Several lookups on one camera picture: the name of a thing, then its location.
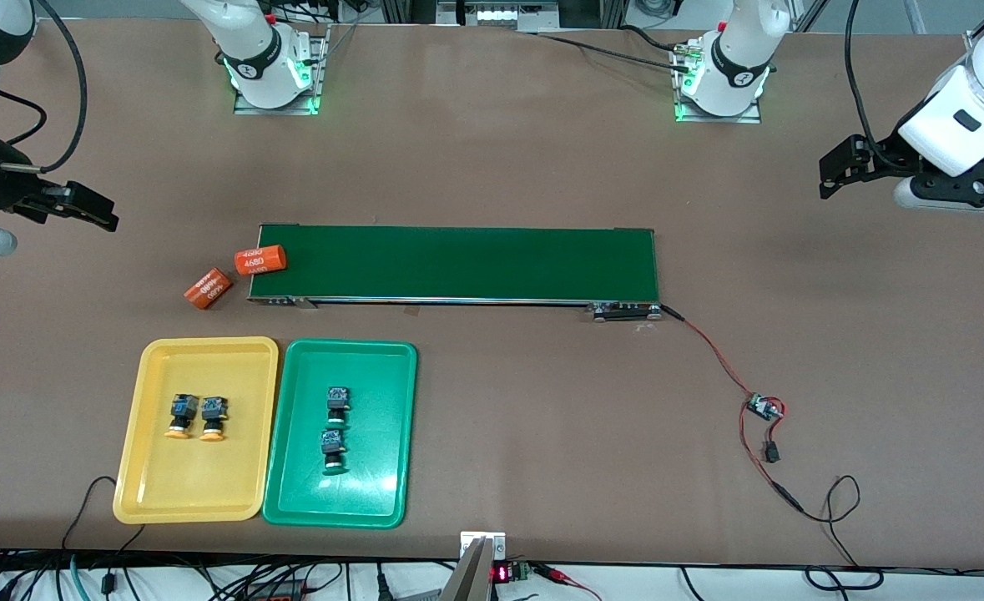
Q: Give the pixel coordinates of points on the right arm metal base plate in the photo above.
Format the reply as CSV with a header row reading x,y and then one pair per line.
x,y
275,111

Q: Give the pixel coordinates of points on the green conveyor belt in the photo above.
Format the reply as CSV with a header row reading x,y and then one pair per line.
x,y
500,263

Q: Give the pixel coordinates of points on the silver rack device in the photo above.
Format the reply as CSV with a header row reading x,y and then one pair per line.
x,y
496,12

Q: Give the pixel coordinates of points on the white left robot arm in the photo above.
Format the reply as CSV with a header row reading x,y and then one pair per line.
x,y
967,117

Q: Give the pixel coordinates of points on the long red black power lead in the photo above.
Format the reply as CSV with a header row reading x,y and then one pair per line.
x,y
789,495

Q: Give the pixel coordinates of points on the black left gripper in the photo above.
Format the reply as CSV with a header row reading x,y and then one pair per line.
x,y
886,156

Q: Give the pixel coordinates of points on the green plastic tray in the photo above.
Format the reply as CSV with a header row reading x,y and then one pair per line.
x,y
375,384

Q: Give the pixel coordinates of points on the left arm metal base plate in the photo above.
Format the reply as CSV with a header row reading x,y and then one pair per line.
x,y
717,118

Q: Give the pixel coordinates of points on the grey metal camera bracket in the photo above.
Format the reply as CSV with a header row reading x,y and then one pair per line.
x,y
471,576

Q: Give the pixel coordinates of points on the orange 4680 cylinder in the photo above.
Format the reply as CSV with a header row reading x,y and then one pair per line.
x,y
260,260
208,289

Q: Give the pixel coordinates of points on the red digit display module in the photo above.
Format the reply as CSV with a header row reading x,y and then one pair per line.
x,y
502,573

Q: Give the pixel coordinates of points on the yellow plastic tray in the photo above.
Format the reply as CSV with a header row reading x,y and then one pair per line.
x,y
224,476

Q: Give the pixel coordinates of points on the aluminium frame post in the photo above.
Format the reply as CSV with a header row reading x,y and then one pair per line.
x,y
974,42

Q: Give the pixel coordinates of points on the red clip lead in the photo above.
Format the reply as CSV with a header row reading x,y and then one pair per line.
x,y
560,576

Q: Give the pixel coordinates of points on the yellow mushroom push button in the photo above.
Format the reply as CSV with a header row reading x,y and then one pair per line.
x,y
183,407
214,409

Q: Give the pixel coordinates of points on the green mushroom push button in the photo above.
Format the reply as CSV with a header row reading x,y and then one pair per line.
x,y
339,398
333,441

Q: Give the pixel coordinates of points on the small controller circuit board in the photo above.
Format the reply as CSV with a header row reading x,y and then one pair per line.
x,y
763,407

